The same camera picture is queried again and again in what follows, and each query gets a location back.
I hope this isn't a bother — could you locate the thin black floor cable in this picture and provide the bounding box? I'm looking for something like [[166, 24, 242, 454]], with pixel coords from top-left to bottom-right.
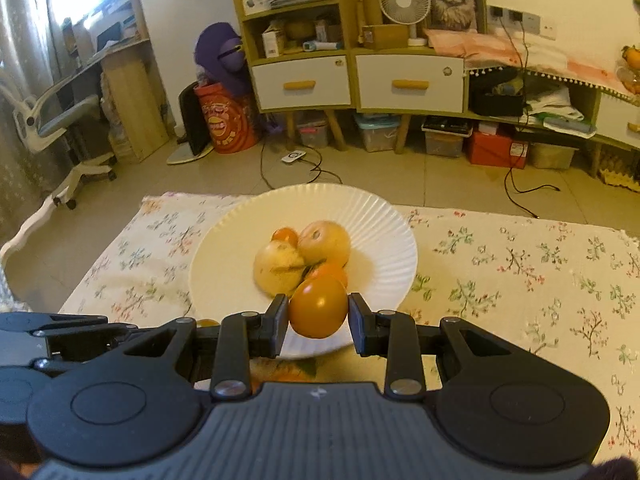
[[257, 115, 343, 196]]

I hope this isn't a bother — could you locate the wall socket with plugs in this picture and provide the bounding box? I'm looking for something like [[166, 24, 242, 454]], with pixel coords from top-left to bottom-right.
[[487, 5, 541, 36]]

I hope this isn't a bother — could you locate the pink tasselled cloth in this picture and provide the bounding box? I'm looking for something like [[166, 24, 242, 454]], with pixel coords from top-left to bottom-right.
[[424, 27, 640, 106]]

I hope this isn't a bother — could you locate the white drawer cabinet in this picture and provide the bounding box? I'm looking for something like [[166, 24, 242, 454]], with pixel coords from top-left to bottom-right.
[[350, 45, 640, 176]]

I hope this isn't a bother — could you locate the wooden desk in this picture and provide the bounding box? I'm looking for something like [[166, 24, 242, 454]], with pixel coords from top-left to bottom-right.
[[65, 15, 171, 163]]

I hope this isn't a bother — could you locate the grey patterned curtain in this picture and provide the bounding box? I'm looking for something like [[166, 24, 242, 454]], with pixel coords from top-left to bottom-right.
[[0, 0, 68, 246]]

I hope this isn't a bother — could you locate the clear box with dark contents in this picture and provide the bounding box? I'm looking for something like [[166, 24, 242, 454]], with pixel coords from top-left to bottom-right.
[[422, 116, 473, 157]]

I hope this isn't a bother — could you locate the red bag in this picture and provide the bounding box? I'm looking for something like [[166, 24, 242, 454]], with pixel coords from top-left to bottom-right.
[[194, 82, 261, 155]]

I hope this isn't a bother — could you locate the large white drawer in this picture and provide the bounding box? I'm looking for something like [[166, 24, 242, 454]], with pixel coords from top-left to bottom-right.
[[251, 55, 352, 112], [356, 54, 466, 113]]

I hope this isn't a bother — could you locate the brown cardboard box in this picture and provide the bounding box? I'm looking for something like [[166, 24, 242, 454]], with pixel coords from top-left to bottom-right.
[[361, 24, 410, 50]]

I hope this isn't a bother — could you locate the small cardboard carton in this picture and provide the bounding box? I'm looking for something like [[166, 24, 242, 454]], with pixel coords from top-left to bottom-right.
[[315, 17, 343, 43]]

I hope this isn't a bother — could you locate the white office chair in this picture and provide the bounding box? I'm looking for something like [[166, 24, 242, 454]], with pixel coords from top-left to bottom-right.
[[0, 70, 118, 211]]

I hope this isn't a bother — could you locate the framed cat picture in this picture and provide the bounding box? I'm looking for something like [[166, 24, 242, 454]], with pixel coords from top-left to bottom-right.
[[416, 0, 488, 35]]

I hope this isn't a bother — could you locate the red cardboard box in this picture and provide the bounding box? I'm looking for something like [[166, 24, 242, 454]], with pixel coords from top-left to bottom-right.
[[467, 130, 529, 169]]

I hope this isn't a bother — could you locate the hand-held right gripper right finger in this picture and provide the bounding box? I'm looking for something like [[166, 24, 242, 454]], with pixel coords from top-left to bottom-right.
[[348, 292, 536, 398]]

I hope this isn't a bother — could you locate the small clear storage box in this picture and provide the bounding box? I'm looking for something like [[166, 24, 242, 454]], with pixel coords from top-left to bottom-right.
[[298, 115, 329, 148]]

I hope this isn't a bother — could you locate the floral tablecloth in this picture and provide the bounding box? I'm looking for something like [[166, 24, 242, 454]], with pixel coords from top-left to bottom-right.
[[57, 191, 640, 466]]

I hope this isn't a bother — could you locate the black box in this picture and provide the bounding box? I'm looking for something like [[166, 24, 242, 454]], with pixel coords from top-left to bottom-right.
[[472, 80, 523, 117]]

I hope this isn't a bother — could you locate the white desk fan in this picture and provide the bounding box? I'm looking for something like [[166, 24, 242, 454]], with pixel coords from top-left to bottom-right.
[[378, 0, 432, 47]]

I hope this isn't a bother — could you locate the pale yellow round pear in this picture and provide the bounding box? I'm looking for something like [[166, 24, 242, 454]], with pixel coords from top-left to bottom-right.
[[253, 240, 307, 297], [298, 220, 352, 267]]

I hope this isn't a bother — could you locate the yellow egg tray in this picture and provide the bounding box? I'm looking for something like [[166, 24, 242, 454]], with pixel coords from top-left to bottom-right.
[[597, 155, 640, 188]]

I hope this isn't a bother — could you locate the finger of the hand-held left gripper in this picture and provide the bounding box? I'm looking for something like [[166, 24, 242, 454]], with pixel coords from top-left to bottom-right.
[[30, 345, 121, 375], [0, 314, 138, 341]]

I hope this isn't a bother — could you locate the pile of folded cloths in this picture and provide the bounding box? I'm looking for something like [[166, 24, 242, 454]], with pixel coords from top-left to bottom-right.
[[525, 87, 598, 138]]

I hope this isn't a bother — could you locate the tall olive shelf cabinet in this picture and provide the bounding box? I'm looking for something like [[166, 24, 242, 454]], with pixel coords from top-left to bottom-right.
[[228, 0, 357, 151]]

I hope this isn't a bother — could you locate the black power cable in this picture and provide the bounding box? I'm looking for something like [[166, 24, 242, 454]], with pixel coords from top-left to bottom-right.
[[495, 7, 561, 219]]

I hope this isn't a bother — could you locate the black panel on white base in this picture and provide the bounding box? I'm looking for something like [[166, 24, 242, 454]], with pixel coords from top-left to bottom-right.
[[166, 84, 211, 166]]

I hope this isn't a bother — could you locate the small white drawer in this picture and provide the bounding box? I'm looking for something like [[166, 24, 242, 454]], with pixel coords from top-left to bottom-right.
[[597, 94, 640, 150]]

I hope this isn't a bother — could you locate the grey pebble patterned cloth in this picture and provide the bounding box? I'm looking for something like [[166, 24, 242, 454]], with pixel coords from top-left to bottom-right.
[[0, 260, 36, 313]]

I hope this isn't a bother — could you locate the clear box with blue lid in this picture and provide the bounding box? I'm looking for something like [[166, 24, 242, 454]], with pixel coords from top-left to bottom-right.
[[355, 114, 401, 153]]

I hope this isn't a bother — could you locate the white plate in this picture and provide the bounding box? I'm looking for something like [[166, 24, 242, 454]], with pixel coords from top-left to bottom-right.
[[189, 184, 418, 359]]

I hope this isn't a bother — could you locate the glass footed bowl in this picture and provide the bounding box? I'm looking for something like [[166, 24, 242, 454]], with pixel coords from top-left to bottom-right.
[[616, 62, 640, 96]]

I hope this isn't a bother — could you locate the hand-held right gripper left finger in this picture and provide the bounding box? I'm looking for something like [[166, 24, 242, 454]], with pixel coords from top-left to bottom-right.
[[100, 294, 291, 402]]

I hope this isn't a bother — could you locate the cardboard tube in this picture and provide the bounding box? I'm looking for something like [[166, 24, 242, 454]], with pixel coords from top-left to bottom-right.
[[356, 0, 383, 28]]

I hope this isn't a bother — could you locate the purple plush toy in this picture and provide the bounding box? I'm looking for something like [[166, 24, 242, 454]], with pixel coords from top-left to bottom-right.
[[194, 22, 253, 98]]

